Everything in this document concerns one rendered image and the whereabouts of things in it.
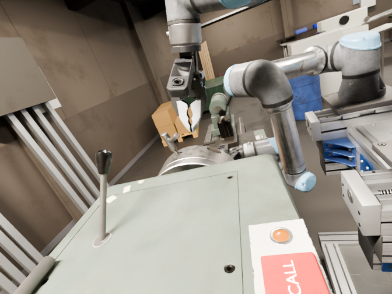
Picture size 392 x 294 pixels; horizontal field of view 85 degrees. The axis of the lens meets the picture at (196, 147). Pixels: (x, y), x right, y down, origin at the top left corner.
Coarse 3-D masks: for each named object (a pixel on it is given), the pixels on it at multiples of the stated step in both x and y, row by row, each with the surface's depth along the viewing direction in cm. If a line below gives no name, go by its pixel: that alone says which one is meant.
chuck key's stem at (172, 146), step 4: (164, 132) 68; (164, 136) 67; (168, 136) 68; (164, 140) 68; (168, 144) 68; (172, 144) 68; (172, 148) 69; (176, 148) 70; (176, 152) 70; (176, 156) 70
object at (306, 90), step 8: (296, 80) 333; (304, 80) 330; (312, 80) 330; (296, 88) 339; (304, 88) 334; (312, 88) 335; (320, 88) 348; (296, 96) 345; (304, 96) 340; (312, 96) 339; (320, 96) 346; (296, 104) 351; (304, 104) 345; (312, 104) 344; (320, 104) 351; (296, 112) 357; (304, 112) 351; (296, 120) 365
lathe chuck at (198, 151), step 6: (180, 150) 73; (186, 150) 71; (192, 150) 70; (198, 150) 69; (204, 150) 69; (210, 150) 70; (180, 156) 68; (186, 156) 67; (192, 156) 66; (198, 156) 65; (204, 156) 66; (210, 156) 66; (216, 156) 67; (222, 156) 69; (228, 156) 72; (168, 162) 70; (222, 162) 66; (162, 168) 71
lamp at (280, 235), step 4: (276, 232) 29; (280, 232) 29; (284, 232) 29; (276, 236) 28; (280, 236) 28; (284, 236) 28; (288, 236) 28; (276, 240) 28; (280, 240) 28; (284, 240) 28
